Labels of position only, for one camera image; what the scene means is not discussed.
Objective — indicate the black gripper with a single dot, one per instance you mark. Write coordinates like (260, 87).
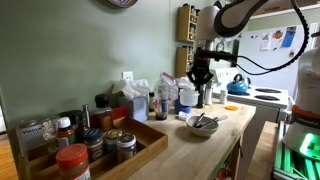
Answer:
(200, 71)

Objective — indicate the clear plastic container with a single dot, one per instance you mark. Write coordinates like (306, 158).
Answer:
(188, 97)

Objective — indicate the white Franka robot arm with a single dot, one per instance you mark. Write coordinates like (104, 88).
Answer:
(308, 96)

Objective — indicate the white salt grinder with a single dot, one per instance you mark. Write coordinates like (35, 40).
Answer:
(209, 95)

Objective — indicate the clear zip bag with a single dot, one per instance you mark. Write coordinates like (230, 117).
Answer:
(172, 86)

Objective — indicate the small white shaker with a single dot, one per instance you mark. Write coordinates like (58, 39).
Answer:
(223, 96)

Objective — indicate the blue bowl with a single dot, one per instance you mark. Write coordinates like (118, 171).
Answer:
(181, 109)

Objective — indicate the wooden spice rack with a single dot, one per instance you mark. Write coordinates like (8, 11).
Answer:
(181, 63)
(182, 26)

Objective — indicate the black spoon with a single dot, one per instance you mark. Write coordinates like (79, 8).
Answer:
(199, 119)

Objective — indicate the metal whisk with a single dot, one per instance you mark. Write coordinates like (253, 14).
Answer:
(216, 120)

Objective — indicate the clear bottle blue label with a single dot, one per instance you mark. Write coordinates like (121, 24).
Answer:
(161, 100)

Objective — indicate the orange plastic lid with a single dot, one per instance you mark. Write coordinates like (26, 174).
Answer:
(231, 108)

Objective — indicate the blue kettle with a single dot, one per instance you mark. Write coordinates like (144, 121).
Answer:
(237, 87)

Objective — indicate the white ceramic bowl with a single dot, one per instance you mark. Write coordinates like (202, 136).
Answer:
(201, 130)

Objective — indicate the small black cap bottle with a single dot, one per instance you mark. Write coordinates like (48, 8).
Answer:
(151, 101)

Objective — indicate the tissue box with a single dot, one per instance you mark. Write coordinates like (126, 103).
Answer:
(138, 106)

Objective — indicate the white stove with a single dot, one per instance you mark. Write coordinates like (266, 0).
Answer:
(263, 103)

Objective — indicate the wooden tray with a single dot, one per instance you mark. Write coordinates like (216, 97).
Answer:
(146, 143)

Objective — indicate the white refrigerator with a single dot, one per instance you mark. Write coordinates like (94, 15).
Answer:
(273, 70)

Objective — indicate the white paper note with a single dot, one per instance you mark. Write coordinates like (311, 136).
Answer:
(265, 41)

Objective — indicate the red box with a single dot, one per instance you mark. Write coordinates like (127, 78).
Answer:
(119, 112)

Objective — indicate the white lid spice jar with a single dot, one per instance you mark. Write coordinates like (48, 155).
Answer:
(126, 148)

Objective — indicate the gold lid jar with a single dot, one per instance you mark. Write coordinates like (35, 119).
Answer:
(113, 140)

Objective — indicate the black cap sauce bottle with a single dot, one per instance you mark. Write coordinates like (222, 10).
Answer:
(101, 115)

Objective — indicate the blue paper note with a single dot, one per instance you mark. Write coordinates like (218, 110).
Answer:
(288, 36)

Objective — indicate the slim metal bottle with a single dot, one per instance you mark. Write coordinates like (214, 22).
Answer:
(86, 115)

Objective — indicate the blue lid jar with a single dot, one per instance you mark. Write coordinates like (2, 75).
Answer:
(93, 143)

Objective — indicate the metal robot stand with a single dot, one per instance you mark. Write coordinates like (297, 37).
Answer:
(290, 163)

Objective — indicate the black lid wide jar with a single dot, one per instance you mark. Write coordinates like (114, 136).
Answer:
(70, 116)

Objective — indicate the white cap brown bottle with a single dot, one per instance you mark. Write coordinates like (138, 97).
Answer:
(65, 133)

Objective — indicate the red lid peanut butter jar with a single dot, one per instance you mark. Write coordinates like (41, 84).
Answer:
(72, 161)

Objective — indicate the clear glass jar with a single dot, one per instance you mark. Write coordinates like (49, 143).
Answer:
(50, 129)

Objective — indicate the white printed box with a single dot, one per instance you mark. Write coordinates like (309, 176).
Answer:
(30, 135)

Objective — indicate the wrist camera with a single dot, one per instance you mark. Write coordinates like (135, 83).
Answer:
(216, 55)

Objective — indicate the small round wall clock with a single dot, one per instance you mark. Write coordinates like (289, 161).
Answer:
(220, 46)

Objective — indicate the white wall outlet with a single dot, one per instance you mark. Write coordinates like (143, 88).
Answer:
(127, 76)

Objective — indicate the patterned decorative wall plate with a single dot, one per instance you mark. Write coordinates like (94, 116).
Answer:
(121, 2)

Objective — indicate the white wall shelf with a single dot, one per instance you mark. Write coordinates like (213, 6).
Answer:
(286, 10)

